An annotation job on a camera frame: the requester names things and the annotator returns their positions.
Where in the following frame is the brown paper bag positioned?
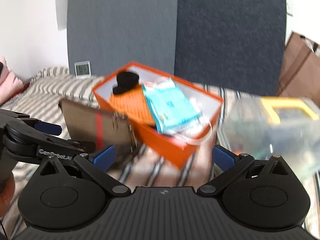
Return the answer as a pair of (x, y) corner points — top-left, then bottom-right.
(276, 32), (319, 105)

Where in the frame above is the dark grey wall panel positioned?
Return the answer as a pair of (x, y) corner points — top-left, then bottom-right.
(175, 0), (286, 96)

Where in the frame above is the brown plaid pouch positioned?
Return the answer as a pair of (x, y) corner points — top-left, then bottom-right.
(59, 99), (141, 168)

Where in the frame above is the white teal face mask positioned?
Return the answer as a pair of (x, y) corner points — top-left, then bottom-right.
(155, 77), (213, 145)

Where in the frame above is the small digital clock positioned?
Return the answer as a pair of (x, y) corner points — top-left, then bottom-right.
(74, 61), (91, 78)

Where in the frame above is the clear plastic storage bin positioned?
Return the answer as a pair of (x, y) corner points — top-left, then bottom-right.
(217, 96), (319, 180)

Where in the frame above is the light blue wipes pack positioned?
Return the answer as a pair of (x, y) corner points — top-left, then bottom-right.
(142, 77), (202, 135)

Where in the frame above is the person's left hand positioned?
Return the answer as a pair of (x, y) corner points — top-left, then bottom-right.
(0, 173), (15, 217)

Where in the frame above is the pink pillow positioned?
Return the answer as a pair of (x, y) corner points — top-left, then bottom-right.
(0, 57), (24, 105)

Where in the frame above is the light grey wall panel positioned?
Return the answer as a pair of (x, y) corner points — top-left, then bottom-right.
(67, 0), (178, 76)

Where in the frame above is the black fuzzy item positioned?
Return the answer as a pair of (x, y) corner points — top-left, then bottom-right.
(112, 71), (139, 95)

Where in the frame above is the orange cardboard box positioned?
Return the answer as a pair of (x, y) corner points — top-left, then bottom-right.
(93, 62), (223, 168)

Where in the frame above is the orange honeycomb mesh cloth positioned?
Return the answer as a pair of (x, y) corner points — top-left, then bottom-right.
(108, 85), (156, 126)

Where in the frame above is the striped bed cover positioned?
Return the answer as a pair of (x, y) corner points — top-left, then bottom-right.
(0, 66), (320, 238)

